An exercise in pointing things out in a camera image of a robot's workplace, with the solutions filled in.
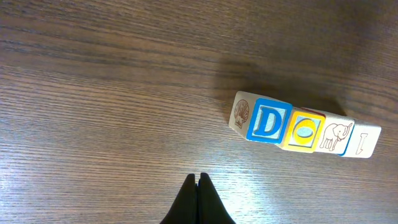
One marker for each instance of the blue D wooden block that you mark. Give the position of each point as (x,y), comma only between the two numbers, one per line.
(259,118)

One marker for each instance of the letter I wooden block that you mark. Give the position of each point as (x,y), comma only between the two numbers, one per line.
(362,140)

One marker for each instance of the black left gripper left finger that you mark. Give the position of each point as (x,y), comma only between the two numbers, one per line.
(184,207)

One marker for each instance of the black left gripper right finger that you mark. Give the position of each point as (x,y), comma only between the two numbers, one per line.
(210,207)

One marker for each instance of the yellow O wooden block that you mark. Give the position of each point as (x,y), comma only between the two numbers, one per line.
(303,130)

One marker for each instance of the elephant picture wooden block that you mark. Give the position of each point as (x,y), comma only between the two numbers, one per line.
(335,133)

